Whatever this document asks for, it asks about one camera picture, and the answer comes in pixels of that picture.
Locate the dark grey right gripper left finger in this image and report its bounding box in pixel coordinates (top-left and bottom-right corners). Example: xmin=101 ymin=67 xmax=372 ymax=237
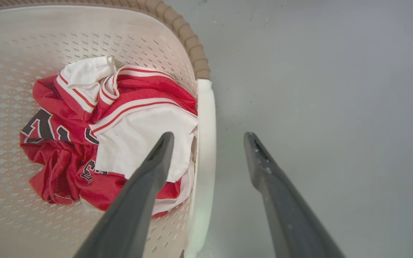
xmin=73 ymin=132 xmax=175 ymax=258

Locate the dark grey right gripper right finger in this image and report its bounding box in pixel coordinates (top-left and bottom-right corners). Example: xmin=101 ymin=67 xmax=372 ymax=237
xmin=243 ymin=132 xmax=346 ymax=258

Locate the white perforated plastic laundry basket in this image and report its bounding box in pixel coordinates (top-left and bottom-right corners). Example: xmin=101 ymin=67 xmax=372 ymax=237
xmin=0 ymin=0 xmax=217 ymax=258

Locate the red and white sports jersey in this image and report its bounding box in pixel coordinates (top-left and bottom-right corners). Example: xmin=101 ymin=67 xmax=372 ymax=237
xmin=20 ymin=56 xmax=199 ymax=218

